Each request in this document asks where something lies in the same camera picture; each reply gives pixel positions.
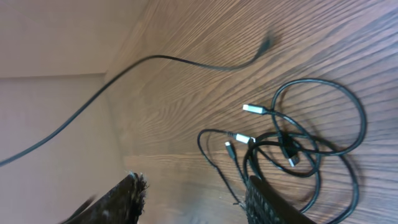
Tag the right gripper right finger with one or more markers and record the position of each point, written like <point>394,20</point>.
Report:
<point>265,206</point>

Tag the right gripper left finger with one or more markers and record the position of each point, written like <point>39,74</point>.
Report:
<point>123,204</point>

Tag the black cable small plugs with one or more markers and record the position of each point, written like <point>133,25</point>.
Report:
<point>289,148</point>

